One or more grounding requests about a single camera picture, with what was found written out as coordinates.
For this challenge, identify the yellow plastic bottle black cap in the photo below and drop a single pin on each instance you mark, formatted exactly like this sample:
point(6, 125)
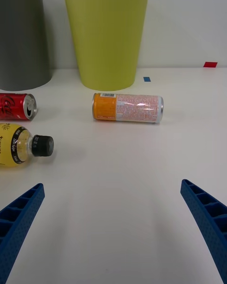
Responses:
point(14, 144)

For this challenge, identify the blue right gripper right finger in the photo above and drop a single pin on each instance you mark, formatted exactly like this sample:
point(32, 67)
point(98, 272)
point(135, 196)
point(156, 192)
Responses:
point(208, 217)

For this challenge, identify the red drink can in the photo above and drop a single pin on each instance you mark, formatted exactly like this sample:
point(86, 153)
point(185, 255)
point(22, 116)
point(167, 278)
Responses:
point(14, 106)

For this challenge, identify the orange and white drink can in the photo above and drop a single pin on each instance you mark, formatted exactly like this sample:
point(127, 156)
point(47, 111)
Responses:
point(127, 108)

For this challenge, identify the grey plastic waste bin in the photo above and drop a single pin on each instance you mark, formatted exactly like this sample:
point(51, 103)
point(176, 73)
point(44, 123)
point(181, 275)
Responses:
point(21, 40)

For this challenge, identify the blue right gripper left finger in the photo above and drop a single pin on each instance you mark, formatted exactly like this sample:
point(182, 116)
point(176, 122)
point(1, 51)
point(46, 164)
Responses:
point(20, 220)

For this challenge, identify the yellow-green plastic waste bin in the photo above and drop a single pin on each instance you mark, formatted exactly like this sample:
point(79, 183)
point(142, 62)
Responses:
point(106, 40)

